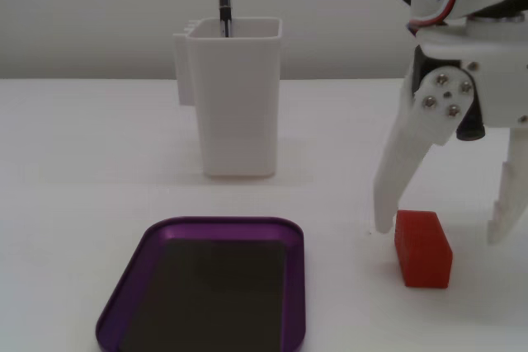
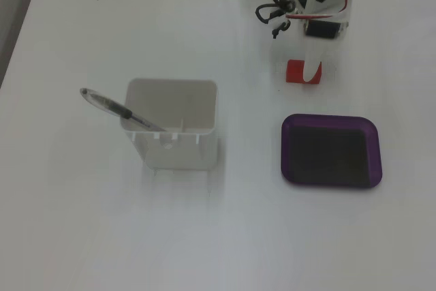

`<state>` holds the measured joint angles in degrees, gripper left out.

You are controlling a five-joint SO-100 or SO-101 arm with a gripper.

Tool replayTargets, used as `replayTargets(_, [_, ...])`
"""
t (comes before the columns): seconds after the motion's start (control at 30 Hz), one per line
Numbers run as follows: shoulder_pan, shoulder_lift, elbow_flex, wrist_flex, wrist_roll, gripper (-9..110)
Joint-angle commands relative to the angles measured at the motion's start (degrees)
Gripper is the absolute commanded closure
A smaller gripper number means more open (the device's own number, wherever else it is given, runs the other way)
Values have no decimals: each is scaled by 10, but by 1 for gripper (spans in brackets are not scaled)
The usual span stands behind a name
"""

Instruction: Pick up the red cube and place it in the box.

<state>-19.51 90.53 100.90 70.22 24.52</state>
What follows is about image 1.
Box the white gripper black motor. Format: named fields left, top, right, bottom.
left=372, top=16, right=528, bottom=246

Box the red rectangular block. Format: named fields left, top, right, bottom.
left=394, top=209, right=454, bottom=289

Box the white plastic pen holder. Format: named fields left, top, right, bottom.
left=172, top=16, right=284, bottom=181

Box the purple metal tray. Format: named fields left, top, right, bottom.
left=94, top=215, right=307, bottom=352

